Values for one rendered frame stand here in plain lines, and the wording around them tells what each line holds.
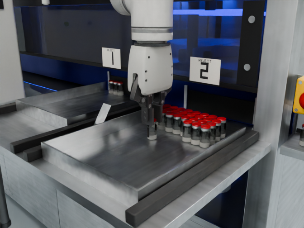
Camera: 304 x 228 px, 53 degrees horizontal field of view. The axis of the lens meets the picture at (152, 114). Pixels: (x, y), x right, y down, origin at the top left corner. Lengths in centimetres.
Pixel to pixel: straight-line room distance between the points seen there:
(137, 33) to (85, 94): 52
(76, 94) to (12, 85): 38
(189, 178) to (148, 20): 30
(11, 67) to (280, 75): 103
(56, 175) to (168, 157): 21
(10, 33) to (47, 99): 43
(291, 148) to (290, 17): 27
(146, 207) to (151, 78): 28
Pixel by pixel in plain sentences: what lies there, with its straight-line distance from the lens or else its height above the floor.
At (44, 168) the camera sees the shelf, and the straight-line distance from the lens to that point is 60.
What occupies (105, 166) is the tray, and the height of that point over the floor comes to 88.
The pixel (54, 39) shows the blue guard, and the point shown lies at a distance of 123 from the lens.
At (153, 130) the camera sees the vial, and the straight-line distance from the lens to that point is 68.
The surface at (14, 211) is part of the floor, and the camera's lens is 213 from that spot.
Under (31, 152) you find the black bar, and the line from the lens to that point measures 63.
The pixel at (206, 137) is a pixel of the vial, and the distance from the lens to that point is 65.
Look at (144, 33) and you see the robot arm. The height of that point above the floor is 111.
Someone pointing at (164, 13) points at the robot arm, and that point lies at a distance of 61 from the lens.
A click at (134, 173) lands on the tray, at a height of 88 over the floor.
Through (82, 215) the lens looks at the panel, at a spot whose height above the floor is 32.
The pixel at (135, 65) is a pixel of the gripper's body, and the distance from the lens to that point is 61.
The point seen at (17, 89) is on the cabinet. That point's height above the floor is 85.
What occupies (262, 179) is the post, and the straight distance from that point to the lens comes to 77.
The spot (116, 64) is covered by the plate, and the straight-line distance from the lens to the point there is 96.
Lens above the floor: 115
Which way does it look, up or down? 18 degrees down
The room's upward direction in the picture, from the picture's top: straight up
